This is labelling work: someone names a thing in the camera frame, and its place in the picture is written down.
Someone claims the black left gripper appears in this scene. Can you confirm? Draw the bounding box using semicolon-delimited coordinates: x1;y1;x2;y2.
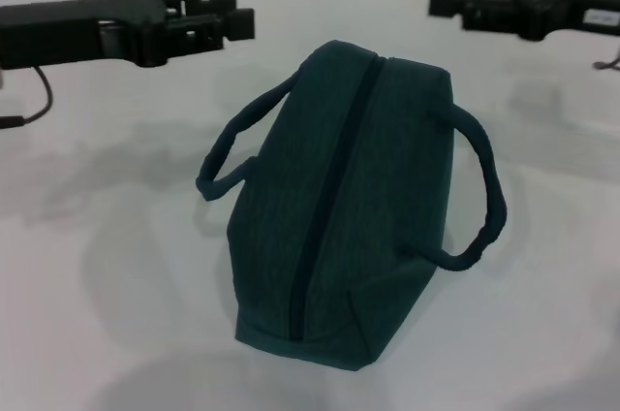
0;0;239;70

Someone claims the dark teal fabric lunch bag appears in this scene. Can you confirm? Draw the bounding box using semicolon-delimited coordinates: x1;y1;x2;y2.
195;39;510;374

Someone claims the right arm cable with plug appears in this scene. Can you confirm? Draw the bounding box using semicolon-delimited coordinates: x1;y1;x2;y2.
592;42;620;72

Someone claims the arm cable with plug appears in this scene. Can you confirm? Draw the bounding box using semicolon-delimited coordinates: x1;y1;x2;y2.
0;65;54;131
592;42;620;72

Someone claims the left arm cable with plug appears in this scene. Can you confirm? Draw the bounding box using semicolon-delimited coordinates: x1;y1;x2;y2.
0;65;54;131

